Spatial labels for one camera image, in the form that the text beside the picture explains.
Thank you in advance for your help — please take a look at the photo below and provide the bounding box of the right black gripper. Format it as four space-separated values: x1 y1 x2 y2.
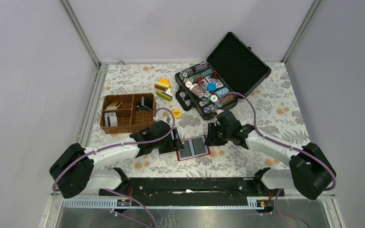
204 123 231 146

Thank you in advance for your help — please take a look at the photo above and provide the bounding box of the black VIP card stack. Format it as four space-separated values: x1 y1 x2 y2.
136 96 153 112

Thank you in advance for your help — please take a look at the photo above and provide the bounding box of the single black card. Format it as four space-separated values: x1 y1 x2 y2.
192 136 209 156

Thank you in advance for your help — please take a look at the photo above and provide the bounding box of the red card holder wallet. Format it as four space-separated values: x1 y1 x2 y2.
176 135 211 161

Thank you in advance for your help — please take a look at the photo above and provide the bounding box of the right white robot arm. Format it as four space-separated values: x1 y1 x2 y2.
205 111 336 200

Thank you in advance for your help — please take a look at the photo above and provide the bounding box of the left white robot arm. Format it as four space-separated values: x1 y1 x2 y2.
49 121 184 199

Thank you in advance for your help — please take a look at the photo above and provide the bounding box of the white card stack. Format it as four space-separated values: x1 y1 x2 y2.
104 112 118 127

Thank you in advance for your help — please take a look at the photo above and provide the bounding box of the gold card stack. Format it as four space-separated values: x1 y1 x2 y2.
105 102 122 111

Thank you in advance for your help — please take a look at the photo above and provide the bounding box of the playing card deck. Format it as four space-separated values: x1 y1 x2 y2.
205 76 224 89

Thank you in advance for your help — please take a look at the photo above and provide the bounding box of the yellow big blind button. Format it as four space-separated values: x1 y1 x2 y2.
172 109 182 118

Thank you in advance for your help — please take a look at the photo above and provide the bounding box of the green purple toy block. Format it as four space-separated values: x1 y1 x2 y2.
156 88 173 102

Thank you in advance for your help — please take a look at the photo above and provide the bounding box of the brown wicker basket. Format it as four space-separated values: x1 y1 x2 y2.
99 93 156 134

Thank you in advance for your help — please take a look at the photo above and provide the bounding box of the floral tablecloth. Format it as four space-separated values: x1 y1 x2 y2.
86 63 309 177

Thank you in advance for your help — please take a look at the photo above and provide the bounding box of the orange brown toy block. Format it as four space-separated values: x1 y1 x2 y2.
154 78 171 92

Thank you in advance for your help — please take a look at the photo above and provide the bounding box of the blue dealer chip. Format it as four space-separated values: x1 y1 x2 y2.
206 83 217 92

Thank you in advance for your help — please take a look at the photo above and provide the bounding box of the black poker chip case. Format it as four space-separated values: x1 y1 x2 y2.
175 32 271 120

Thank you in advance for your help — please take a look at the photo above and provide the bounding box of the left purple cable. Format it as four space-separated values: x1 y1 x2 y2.
51 107 176 228

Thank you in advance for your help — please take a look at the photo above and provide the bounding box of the purple cable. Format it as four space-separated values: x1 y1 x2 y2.
213 91 337 228
51 107 176 228

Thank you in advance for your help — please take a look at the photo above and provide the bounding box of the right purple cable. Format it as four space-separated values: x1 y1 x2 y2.
213 91 337 228

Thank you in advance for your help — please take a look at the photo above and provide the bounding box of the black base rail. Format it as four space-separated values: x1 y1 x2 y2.
98 168 285 207

